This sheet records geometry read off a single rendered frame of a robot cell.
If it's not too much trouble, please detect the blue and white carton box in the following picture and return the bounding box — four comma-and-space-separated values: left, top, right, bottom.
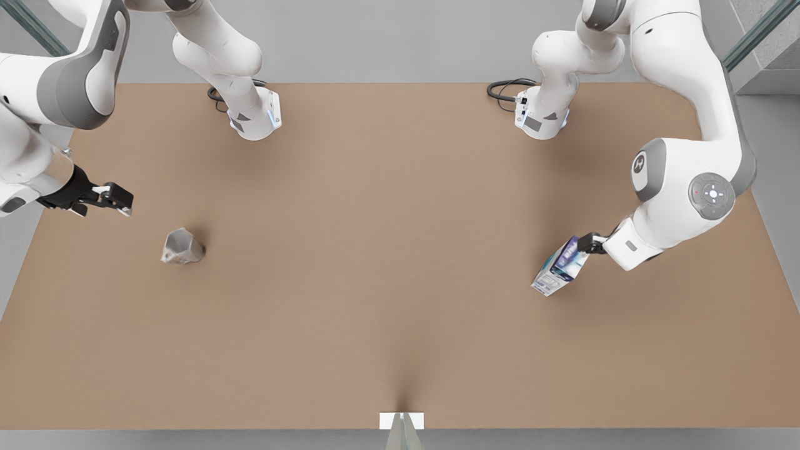
531, 235, 590, 298

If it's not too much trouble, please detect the grey faceted rock-like object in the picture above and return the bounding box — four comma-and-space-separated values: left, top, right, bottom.
161, 227, 206, 265

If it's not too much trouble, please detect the silver frame post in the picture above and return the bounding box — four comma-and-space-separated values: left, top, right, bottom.
721, 0, 800, 71
385, 412, 423, 450
0, 0, 71, 58

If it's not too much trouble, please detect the black cable loop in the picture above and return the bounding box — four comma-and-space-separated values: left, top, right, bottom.
486, 77, 539, 114
207, 79, 268, 114

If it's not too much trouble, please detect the white post foot plate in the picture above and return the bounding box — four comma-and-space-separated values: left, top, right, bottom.
379, 412, 425, 431

